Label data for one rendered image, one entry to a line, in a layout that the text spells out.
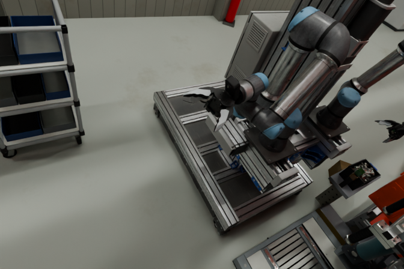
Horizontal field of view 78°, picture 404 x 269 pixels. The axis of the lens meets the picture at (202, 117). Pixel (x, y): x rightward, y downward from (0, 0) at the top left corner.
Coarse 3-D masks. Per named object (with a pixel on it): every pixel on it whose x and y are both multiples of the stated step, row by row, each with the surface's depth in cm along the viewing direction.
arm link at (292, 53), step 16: (304, 16) 91; (320, 16) 90; (304, 32) 93; (320, 32) 89; (288, 48) 102; (304, 48) 96; (288, 64) 104; (272, 80) 113; (288, 80) 110; (272, 96) 116
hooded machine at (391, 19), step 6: (396, 0) 571; (402, 0) 561; (396, 6) 573; (402, 6) 563; (396, 12) 575; (402, 12) 565; (390, 18) 587; (396, 18) 577; (402, 18) 567; (384, 24) 603; (390, 24) 589; (396, 24) 579; (402, 24) 569; (396, 30) 587; (402, 30) 601
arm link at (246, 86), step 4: (240, 80) 89; (244, 80) 88; (240, 84) 86; (244, 84) 86; (248, 84) 87; (244, 88) 85; (248, 88) 86; (252, 88) 87; (248, 92) 86; (252, 92) 87; (248, 96) 86
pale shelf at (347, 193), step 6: (336, 174) 178; (330, 180) 176; (336, 180) 174; (342, 180) 176; (336, 186) 173; (348, 186) 173; (366, 186) 178; (342, 192) 170; (348, 192) 170; (354, 192) 171
